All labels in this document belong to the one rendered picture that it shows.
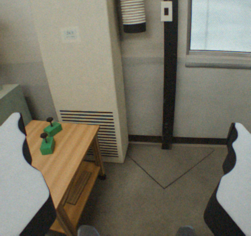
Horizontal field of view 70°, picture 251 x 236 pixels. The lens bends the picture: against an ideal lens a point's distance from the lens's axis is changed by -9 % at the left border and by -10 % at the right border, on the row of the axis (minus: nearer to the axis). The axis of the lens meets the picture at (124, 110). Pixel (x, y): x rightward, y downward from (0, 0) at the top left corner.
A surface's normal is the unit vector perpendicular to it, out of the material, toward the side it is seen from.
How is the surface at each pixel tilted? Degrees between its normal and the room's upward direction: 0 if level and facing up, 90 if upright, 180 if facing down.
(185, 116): 90
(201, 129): 90
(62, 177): 0
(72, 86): 90
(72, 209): 0
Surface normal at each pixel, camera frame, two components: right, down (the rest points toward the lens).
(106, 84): -0.18, 0.52
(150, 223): -0.07, -0.85
